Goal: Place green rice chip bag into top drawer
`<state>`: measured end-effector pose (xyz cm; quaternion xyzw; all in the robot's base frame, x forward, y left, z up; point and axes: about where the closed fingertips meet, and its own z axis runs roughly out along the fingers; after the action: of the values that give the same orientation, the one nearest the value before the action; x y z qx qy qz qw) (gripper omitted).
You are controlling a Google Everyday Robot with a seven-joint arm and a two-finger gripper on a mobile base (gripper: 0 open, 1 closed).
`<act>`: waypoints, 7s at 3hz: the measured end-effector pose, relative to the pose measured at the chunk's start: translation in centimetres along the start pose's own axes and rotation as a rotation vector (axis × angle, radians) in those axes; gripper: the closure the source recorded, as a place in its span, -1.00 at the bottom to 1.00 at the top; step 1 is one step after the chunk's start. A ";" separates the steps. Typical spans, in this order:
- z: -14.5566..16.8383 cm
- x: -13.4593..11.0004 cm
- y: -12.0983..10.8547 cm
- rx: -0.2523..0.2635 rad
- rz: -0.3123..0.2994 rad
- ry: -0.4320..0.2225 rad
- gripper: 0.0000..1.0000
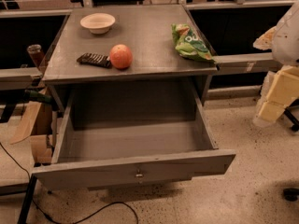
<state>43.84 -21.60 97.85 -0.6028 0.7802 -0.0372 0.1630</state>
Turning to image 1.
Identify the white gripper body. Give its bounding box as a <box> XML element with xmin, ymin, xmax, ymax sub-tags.
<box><xmin>272</xmin><ymin>0</ymin><xmax>299</xmax><ymax>66</ymax></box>

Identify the white paper bowl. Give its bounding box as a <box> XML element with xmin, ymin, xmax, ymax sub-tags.
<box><xmin>80</xmin><ymin>13</ymin><xmax>116</xmax><ymax>35</ymax></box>

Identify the black floor cable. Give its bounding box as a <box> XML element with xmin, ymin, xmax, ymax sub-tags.
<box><xmin>0</xmin><ymin>142</ymin><xmax>139</xmax><ymax>224</ymax></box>

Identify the clear plastic cup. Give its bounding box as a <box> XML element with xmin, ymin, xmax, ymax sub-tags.
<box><xmin>27</xmin><ymin>44</ymin><xmax>45</xmax><ymax>67</ymax></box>

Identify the orange fruit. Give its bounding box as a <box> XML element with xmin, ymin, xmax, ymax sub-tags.
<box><xmin>109</xmin><ymin>44</ymin><xmax>133</xmax><ymax>69</ymax></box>

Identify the black chair base wheel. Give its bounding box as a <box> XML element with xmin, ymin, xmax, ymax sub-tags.
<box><xmin>283</xmin><ymin>188</ymin><xmax>299</xmax><ymax>202</ymax></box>

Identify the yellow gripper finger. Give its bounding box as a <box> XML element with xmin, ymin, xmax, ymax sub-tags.
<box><xmin>253</xmin><ymin>27</ymin><xmax>276</xmax><ymax>50</ymax></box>
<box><xmin>253</xmin><ymin>65</ymin><xmax>299</xmax><ymax>127</ymax></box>

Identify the green rice chip bag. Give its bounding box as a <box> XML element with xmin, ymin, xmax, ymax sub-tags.
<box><xmin>171</xmin><ymin>23</ymin><xmax>214</xmax><ymax>63</ymax></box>

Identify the grey open top drawer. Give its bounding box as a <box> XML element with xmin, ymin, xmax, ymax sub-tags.
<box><xmin>34</xmin><ymin>78</ymin><xmax>235</xmax><ymax>190</ymax></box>

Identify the dark chocolate bar wrapper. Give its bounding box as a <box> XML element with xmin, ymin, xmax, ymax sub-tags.
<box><xmin>77</xmin><ymin>53</ymin><xmax>111</xmax><ymax>68</ymax></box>

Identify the small metal drawer lock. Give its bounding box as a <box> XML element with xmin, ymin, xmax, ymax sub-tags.
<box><xmin>135</xmin><ymin>169</ymin><xmax>144</xmax><ymax>179</ymax></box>

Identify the grey cabinet with top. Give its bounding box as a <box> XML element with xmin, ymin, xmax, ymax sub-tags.
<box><xmin>41</xmin><ymin>4</ymin><xmax>219</xmax><ymax>110</ymax></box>

